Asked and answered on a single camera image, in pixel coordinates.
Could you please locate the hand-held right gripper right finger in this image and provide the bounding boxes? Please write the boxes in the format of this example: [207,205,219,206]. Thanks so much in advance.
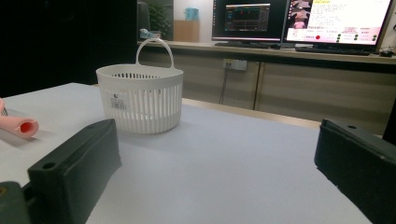
[313,119,396,224]

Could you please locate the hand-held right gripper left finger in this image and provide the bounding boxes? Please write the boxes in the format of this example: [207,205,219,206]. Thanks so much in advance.
[27,118,123,224]

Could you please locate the pink hairbrush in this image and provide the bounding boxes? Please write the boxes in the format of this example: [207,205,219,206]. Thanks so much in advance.
[0,97,40,140]

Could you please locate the white plastic slotted basket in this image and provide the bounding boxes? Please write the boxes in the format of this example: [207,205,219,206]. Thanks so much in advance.
[95,37,185,135]

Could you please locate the long beige wooden counter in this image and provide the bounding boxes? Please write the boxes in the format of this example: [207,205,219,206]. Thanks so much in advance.
[137,40,396,135]

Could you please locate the black keyboard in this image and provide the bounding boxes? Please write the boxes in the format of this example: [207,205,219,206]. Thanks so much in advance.
[214,41,273,49]
[294,46,372,57]

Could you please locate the dark curtain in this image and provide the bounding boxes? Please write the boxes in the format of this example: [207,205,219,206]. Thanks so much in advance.
[0,0,138,98]

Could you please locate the wooden table with white top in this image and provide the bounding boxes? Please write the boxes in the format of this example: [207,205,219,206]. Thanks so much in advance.
[0,81,396,224]

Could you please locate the monitor with white screen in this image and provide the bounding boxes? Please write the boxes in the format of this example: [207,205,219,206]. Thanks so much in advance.
[282,0,394,50]

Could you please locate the tissue box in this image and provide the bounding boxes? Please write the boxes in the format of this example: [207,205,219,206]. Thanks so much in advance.
[138,28,162,40]

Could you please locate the green potted plant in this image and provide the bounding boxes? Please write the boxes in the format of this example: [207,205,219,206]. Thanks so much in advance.
[145,1,173,39]

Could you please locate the brown cardboard box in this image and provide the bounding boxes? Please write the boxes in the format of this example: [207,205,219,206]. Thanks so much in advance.
[173,20,201,43]

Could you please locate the monitor with dark screen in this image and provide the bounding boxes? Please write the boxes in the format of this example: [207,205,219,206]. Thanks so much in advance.
[212,0,288,48]

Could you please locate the small blue box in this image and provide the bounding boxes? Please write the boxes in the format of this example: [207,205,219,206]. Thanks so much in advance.
[184,7,200,22]

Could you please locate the black power cable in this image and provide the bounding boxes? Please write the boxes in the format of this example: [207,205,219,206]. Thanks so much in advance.
[219,65,230,105]

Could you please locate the white wall socket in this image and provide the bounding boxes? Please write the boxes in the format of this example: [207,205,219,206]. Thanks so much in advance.
[222,58,248,72]

